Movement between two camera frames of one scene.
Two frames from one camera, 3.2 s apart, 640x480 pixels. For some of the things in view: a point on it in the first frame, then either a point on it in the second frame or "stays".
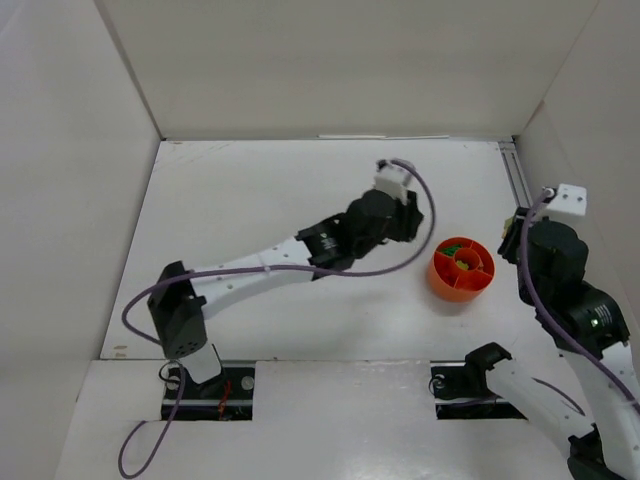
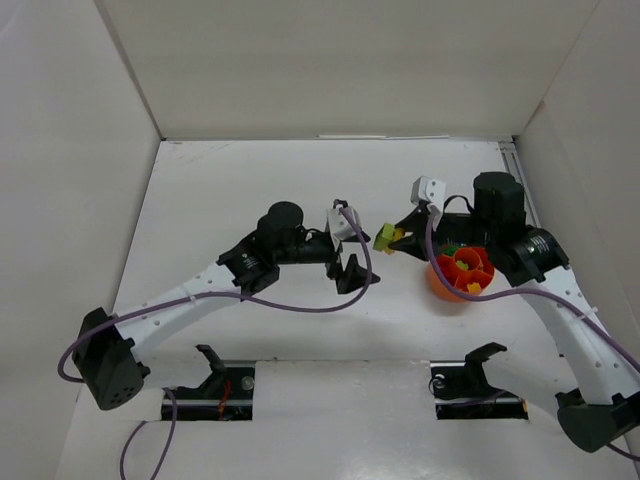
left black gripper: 409,218 -> 335,255
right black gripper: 507,236 -> 430,236
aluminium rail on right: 516,173 stays
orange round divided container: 461,269 stays
